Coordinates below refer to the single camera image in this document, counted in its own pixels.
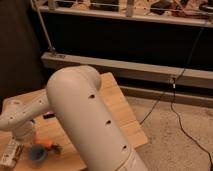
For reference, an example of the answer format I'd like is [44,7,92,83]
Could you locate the small blue ceramic cup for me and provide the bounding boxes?
[28,144,47,163]

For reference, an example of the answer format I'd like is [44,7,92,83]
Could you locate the cluttered shelf ledge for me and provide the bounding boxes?
[30,0,213,29]

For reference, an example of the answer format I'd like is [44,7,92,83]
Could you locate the white snack box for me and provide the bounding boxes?
[0,138,24,169]

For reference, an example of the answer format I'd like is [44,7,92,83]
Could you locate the black and white rectangular box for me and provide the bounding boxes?
[43,113,55,120]

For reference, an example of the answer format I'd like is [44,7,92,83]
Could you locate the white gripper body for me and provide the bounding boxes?
[12,121,36,142]

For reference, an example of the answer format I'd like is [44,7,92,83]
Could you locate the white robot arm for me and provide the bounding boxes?
[0,66,148,171]

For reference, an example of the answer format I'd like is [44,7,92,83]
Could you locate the black power cable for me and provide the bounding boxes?
[139,26,213,168]

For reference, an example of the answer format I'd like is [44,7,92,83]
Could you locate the grey metal pole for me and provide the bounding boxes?
[32,0,56,56]

